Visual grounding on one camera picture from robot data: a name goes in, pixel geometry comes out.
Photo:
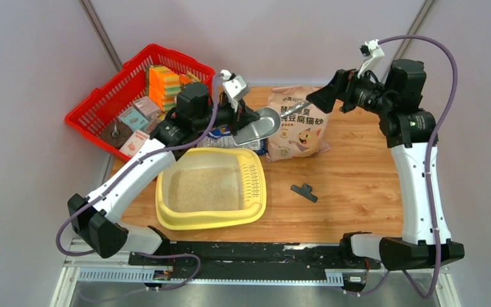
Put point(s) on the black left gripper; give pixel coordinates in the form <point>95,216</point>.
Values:
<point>242,118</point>

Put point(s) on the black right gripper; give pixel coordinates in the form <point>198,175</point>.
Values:
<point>341,87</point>

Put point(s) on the metal litter scoop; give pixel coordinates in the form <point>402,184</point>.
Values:
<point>269,123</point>

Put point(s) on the pink cat litter bag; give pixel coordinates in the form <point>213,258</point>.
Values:
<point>301,134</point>

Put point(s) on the black bag clip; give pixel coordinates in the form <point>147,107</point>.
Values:
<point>305,191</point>

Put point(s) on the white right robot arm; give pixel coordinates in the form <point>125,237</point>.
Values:
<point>409,130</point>

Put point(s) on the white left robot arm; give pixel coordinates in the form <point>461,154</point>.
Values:
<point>96,218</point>

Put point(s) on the yellow plastic litter box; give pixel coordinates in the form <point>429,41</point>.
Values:
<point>211,188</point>

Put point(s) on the grey pink small box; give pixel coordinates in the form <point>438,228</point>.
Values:
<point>147,107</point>

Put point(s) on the teal small box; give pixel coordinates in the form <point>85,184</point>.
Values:
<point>133,119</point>

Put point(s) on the blue chips bag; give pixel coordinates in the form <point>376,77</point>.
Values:
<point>222,138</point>

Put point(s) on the orange yellow sponge pack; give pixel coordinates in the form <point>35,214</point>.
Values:
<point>163,85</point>

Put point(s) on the red plastic basket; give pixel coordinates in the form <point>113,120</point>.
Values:
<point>103,105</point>

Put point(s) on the brown round disc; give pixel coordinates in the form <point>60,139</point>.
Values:
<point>116,134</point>

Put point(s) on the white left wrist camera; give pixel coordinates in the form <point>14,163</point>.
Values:
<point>234,87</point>

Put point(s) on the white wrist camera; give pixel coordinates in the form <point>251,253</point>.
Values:
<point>372,53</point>
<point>234,87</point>

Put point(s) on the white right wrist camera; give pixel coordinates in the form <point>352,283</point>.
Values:
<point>372,53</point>

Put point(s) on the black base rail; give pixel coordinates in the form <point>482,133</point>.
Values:
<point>266,261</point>

